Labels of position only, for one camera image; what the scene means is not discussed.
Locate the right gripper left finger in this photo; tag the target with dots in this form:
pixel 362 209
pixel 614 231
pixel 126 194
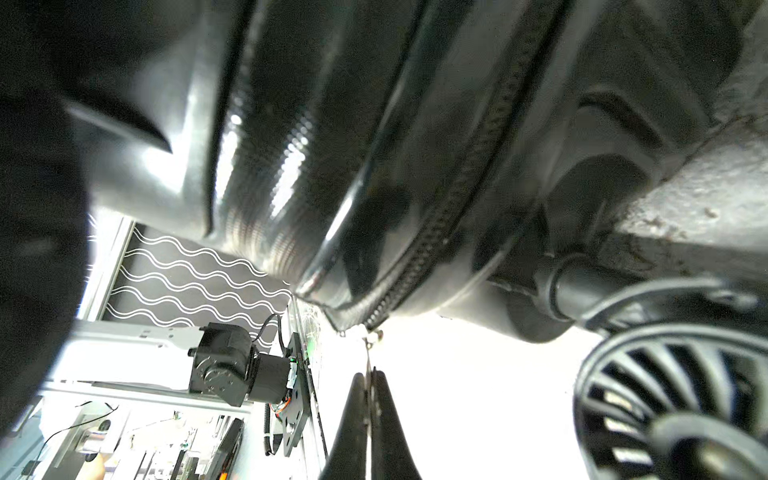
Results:
pixel 348 456

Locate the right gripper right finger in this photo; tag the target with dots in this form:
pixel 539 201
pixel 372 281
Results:
pixel 390 456

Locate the metal zipper pull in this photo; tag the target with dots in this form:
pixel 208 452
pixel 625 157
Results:
pixel 371 340

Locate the black hard-shell suitcase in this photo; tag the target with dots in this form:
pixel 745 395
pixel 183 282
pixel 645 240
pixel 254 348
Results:
pixel 390 158

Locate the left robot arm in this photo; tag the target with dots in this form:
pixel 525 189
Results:
pixel 226 364

